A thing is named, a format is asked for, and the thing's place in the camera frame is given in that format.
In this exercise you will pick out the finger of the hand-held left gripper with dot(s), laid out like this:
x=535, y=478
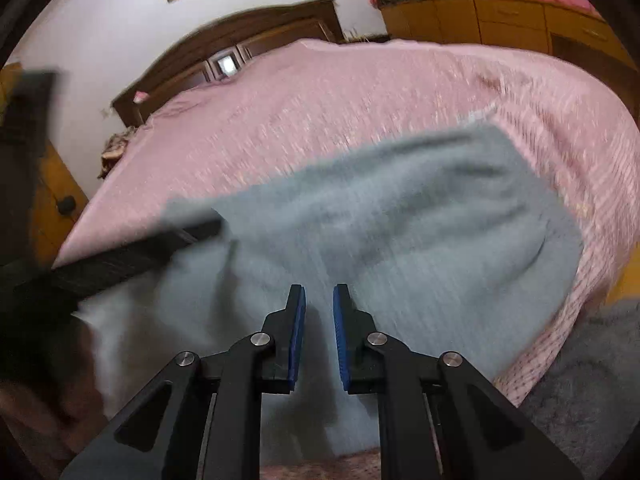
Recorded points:
x=150, y=250

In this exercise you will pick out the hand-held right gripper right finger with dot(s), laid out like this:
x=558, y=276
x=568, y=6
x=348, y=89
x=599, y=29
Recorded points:
x=341, y=330

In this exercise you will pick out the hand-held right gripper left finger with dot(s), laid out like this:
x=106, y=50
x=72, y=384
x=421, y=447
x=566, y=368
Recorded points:
x=297, y=330

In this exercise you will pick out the grey pants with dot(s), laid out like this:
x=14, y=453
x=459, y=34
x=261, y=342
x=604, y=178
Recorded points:
x=400, y=220

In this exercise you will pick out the light wooden door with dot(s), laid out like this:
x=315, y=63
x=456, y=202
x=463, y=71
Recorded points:
x=52, y=180

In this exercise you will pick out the dark door knob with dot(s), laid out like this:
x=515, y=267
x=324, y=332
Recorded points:
x=66, y=205

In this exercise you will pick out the patterned brown cloth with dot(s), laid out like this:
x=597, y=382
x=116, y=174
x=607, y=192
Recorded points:
x=115, y=147

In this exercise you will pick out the small pink object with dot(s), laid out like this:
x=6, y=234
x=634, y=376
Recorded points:
x=141, y=96

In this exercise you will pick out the pink floral bedspread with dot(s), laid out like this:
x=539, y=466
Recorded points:
x=325, y=110

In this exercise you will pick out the grey fluffy rug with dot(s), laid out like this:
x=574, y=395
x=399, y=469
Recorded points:
x=590, y=385

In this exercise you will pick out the dark wooden headboard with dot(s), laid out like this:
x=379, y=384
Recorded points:
x=280, y=25

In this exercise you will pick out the light wooden cabinet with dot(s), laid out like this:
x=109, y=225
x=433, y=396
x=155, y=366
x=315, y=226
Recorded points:
x=500, y=22

